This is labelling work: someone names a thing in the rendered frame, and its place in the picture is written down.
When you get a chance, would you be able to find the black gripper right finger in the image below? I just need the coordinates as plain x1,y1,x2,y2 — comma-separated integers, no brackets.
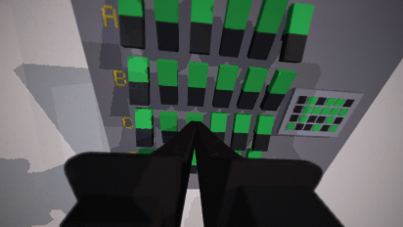
195,121,324,227

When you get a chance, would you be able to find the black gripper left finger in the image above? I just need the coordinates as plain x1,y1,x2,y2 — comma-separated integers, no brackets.
65,121,196,227

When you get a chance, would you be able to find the grey switch panel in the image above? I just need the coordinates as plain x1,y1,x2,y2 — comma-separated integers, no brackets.
70,0,403,174

